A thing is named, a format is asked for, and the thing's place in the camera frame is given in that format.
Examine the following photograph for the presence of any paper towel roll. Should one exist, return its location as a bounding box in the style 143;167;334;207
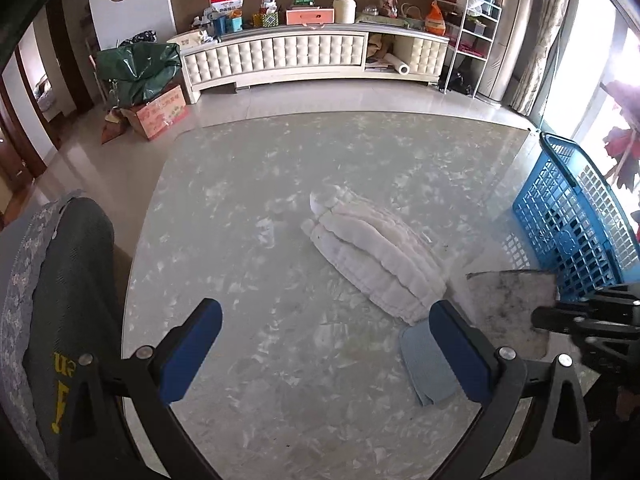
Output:
384;53;410;76

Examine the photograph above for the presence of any grey felt cloth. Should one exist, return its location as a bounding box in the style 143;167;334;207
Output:
465;270;558;360

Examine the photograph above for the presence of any white quilted cloth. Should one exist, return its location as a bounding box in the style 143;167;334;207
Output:
302;185;448;325

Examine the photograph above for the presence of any white metal shelf rack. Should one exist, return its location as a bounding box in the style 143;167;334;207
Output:
435;0;502;98

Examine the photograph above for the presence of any white plastic jug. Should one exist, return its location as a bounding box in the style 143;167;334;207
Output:
333;0;357;24

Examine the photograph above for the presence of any pink cardboard box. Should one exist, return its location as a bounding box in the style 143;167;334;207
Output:
119;84;188;141

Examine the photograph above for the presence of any tall grey air conditioner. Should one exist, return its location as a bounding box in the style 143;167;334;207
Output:
478;0;534;102

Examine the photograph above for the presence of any white tufted TV cabinet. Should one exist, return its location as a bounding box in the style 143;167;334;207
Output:
180;23;448;104

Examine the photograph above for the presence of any green plastic bag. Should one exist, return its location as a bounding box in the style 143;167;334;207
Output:
96;41;182;108

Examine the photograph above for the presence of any blue plastic laundry basket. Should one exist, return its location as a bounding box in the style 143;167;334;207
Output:
512;132;639;301

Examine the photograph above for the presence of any beige patterned curtain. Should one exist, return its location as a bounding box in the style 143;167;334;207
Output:
511;0;570;116

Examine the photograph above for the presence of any orange bag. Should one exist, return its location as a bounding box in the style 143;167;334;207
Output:
424;0;446;37

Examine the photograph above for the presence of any pink drawer box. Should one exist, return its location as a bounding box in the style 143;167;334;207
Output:
285;6;334;26

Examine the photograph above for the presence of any light blue towel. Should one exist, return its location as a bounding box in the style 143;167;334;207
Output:
399;320;459;406

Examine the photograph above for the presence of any red white gift box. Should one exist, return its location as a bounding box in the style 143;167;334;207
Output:
209;0;244;14

